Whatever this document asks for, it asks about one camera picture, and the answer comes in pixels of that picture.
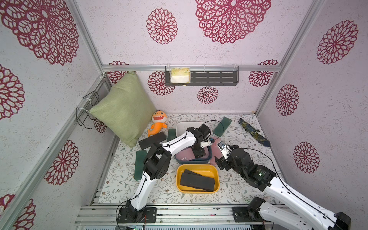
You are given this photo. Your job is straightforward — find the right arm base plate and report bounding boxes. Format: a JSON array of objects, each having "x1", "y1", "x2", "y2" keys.
[{"x1": 232, "y1": 207, "x2": 270, "y2": 223}]

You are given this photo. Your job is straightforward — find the folded dark floral umbrella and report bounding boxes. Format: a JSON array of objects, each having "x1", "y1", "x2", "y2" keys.
[{"x1": 238, "y1": 118, "x2": 271, "y2": 147}]

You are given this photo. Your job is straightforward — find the white storage box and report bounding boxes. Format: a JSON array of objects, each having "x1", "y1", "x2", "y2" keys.
[{"x1": 175, "y1": 122, "x2": 203, "y2": 137}]

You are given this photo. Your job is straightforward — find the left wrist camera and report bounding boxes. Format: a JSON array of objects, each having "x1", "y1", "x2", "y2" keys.
[{"x1": 200, "y1": 138, "x2": 215, "y2": 148}]

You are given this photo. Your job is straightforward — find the orange shark plush toy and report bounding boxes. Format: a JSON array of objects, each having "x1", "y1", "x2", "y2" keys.
[{"x1": 148, "y1": 110, "x2": 168, "y2": 137}]

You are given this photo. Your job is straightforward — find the green pencil case front left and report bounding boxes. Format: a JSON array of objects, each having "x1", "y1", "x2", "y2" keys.
[{"x1": 134, "y1": 150, "x2": 147, "y2": 181}]

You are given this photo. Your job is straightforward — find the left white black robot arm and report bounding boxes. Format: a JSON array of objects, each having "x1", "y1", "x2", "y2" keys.
[{"x1": 126, "y1": 124, "x2": 213, "y2": 212}]

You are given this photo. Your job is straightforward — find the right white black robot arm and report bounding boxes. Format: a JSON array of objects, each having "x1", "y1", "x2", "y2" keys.
[{"x1": 215, "y1": 141, "x2": 351, "y2": 230}]

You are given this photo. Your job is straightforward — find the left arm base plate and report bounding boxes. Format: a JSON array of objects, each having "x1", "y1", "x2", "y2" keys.
[{"x1": 117, "y1": 207, "x2": 157, "y2": 224}]

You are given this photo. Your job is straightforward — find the yellow white sponge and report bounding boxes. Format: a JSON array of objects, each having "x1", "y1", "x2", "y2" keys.
[{"x1": 170, "y1": 68, "x2": 191, "y2": 84}]

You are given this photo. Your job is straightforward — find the yellow storage box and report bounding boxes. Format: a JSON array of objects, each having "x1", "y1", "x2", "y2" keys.
[{"x1": 176, "y1": 164, "x2": 219, "y2": 194}]

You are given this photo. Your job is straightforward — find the green square pillow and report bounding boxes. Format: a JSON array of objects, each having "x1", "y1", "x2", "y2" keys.
[{"x1": 89, "y1": 71, "x2": 156, "y2": 147}]

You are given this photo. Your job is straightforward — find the pink pencil case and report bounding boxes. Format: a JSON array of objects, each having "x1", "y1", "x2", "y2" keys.
[
  {"x1": 174, "y1": 147, "x2": 211, "y2": 162},
  {"x1": 210, "y1": 138, "x2": 223, "y2": 167}
]

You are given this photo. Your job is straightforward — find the green pencil case by white box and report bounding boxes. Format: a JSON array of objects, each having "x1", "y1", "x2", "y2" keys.
[{"x1": 167, "y1": 128, "x2": 177, "y2": 142}]

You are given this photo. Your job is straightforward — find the green pencil case back right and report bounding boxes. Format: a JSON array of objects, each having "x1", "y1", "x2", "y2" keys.
[{"x1": 213, "y1": 117, "x2": 232, "y2": 137}]

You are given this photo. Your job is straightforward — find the black pencil case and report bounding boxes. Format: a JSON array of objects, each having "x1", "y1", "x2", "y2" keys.
[
  {"x1": 180, "y1": 172, "x2": 215, "y2": 192},
  {"x1": 138, "y1": 132, "x2": 166, "y2": 150},
  {"x1": 184, "y1": 169, "x2": 202, "y2": 176}
]

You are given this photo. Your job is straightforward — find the teal storage box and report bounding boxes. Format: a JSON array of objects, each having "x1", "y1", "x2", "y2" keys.
[{"x1": 174, "y1": 146, "x2": 212, "y2": 164}]

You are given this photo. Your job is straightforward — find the black wire wall rack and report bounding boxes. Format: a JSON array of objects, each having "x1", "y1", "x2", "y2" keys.
[{"x1": 75, "y1": 90, "x2": 100, "y2": 129}]

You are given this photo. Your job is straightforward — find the dark wall shelf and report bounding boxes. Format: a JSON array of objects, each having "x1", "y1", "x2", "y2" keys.
[{"x1": 164, "y1": 65, "x2": 240, "y2": 86}]

